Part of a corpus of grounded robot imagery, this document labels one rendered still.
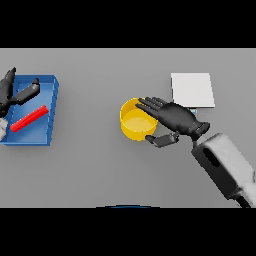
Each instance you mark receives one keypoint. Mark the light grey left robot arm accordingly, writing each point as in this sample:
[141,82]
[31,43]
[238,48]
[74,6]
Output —
[2,128]

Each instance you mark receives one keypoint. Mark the yellow bowl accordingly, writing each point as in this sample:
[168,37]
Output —
[136,125]

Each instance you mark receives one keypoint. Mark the pale square measuring scale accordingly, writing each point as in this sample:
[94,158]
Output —
[192,89]

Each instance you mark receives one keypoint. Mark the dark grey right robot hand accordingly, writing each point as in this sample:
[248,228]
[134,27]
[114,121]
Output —
[176,116]

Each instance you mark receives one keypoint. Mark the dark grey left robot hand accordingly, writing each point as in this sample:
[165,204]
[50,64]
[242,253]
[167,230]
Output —
[6,90]

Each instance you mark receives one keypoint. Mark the blue tray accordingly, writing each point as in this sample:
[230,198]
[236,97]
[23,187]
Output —
[33,130]

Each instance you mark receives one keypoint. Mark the red beaker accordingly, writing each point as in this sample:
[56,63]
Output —
[29,118]

